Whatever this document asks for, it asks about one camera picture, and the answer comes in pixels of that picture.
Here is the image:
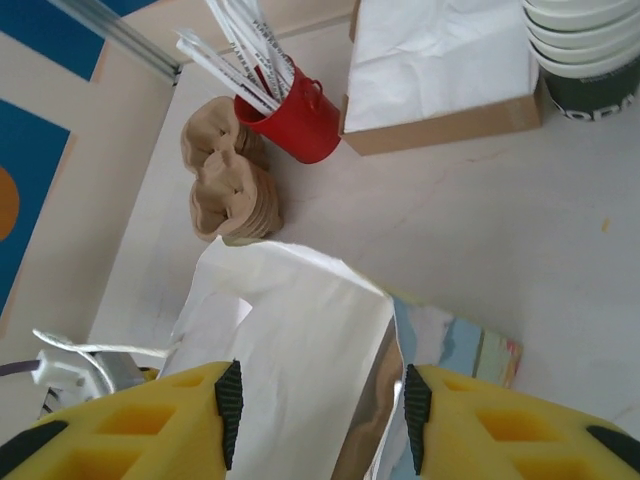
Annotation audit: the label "aluminium frame post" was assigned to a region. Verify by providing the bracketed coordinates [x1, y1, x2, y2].
[49, 0, 184, 87]

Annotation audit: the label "stack of paper coffee cups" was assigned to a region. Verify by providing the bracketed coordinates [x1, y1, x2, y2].
[519, 0, 640, 124]

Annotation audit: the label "white paper-wrapped straw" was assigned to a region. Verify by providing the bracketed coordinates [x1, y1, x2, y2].
[203, 0, 296, 101]
[174, 28, 281, 115]
[219, 0, 297, 81]

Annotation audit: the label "red metal bucket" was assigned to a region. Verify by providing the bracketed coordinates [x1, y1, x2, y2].
[233, 63, 343, 165]

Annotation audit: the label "white paper napkins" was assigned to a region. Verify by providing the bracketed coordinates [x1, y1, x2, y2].
[344, 0, 539, 134]

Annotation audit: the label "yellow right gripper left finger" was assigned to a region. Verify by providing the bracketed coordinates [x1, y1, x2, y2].
[0, 358, 244, 480]

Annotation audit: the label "floral insulated paper bag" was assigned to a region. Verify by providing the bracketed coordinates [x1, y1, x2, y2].
[32, 238, 525, 480]

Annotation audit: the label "stack of pulp cup carriers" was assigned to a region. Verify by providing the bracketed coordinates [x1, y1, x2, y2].
[180, 97, 284, 242]

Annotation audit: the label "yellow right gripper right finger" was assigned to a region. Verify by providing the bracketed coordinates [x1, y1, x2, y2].
[403, 363, 640, 480]

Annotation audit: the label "cardboard napkin box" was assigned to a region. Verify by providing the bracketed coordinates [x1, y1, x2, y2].
[339, 0, 544, 156]

